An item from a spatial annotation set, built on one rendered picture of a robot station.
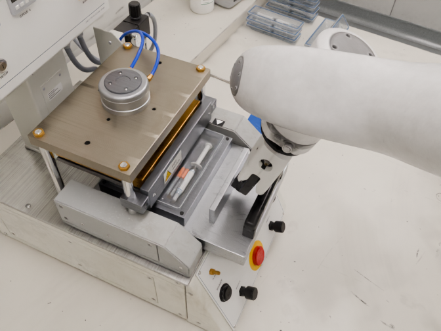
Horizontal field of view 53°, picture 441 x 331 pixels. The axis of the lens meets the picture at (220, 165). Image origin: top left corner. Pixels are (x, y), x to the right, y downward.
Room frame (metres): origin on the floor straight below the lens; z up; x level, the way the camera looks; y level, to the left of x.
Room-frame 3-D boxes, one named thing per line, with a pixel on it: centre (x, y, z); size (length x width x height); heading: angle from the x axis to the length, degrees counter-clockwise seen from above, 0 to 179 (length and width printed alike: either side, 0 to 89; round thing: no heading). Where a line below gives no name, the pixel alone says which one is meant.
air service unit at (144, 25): (0.79, 0.20, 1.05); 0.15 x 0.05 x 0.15; 158
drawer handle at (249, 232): (0.44, -0.08, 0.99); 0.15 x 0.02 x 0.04; 158
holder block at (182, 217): (0.51, 0.09, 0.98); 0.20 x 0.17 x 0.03; 158
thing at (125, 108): (0.57, 0.18, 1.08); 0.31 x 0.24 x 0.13; 158
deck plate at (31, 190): (0.55, 0.19, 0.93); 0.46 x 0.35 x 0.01; 68
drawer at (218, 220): (0.50, 0.05, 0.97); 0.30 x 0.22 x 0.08; 68
